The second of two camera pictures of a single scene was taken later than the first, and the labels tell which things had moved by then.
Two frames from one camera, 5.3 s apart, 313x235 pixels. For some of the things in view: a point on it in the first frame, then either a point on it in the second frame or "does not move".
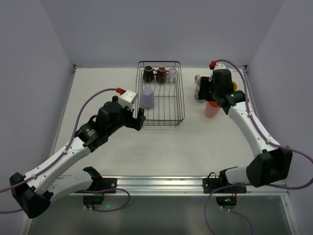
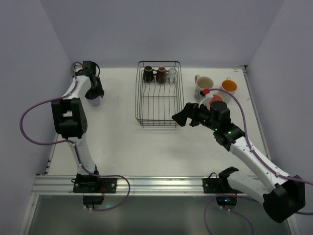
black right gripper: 204,89 to 190,114
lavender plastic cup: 147,100 to 95,102
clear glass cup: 172,75 does not move
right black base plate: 210,184 does not move
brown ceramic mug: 161,75 does not move
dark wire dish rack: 160,92 does not move
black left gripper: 133,121 to 95,90
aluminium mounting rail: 181,184 does not move
